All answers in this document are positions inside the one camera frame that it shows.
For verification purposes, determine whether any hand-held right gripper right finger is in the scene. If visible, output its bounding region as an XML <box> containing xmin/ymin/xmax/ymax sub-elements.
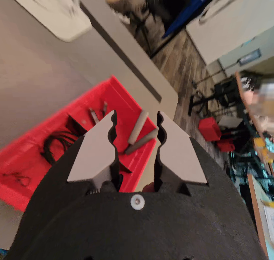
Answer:
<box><xmin>154</xmin><ymin>112</ymin><xmax>208</xmax><ymax>185</ymax></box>

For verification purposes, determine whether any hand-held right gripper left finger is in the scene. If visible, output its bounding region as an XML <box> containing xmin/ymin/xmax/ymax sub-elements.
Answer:
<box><xmin>67</xmin><ymin>111</ymin><xmax>119</xmax><ymax>184</ymax></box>

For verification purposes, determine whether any braided black usb-c cable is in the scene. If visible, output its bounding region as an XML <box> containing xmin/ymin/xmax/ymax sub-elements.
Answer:
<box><xmin>40</xmin><ymin>130</ymin><xmax>88</xmax><ymax>166</ymax></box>

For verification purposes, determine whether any grey usb hub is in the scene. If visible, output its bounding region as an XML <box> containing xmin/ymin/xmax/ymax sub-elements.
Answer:
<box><xmin>124</xmin><ymin>129</ymin><xmax>159</xmax><ymax>155</ymax></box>
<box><xmin>128</xmin><ymin>111</ymin><xmax>149</xmax><ymax>145</ymax></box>

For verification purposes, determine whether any red plastic bin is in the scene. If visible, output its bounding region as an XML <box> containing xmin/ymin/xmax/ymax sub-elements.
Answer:
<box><xmin>0</xmin><ymin>76</ymin><xmax>158</xmax><ymax>211</ymax></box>

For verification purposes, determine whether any black plastic bin divider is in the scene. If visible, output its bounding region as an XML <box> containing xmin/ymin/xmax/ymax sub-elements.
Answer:
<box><xmin>66</xmin><ymin>114</ymin><xmax>89</xmax><ymax>136</ymax></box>

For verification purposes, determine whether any red floor container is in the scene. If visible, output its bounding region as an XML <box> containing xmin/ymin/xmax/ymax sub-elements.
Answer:
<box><xmin>198</xmin><ymin>117</ymin><xmax>222</xmax><ymax>142</ymax></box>
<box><xmin>216</xmin><ymin>140</ymin><xmax>236</xmax><ymax>153</ymax></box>

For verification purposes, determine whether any black office chair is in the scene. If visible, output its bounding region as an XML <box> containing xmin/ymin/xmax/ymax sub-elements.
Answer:
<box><xmin>188</xmin><ymin>74</ymin><xmax>241</xmax><ymax>117</ymax></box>

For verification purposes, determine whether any cluttered wooden side desk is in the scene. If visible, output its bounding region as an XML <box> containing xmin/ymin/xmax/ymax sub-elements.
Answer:
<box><xmin>235</xmin><ymin>70</ymin><xmax>274</xmax><ymax>260</ymax></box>

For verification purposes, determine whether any blue fabric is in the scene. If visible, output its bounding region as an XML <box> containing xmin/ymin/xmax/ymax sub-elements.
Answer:
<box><xmin>163</xmin><ymin>0</ymin><xmax>219</xmax><ymax>38</ymax></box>

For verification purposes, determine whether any white stand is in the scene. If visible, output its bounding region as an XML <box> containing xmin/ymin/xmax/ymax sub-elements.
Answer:
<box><xmin>0</xmin><ymin>0</ymin><xmax>92</xmax><ymax>43</ymax></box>

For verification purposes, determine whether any thin black string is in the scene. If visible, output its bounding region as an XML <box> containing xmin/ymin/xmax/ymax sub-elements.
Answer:
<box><xmin>2</xmin><ymin>172</ymin><xmax>31</xmax><ymax>188</ymax></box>

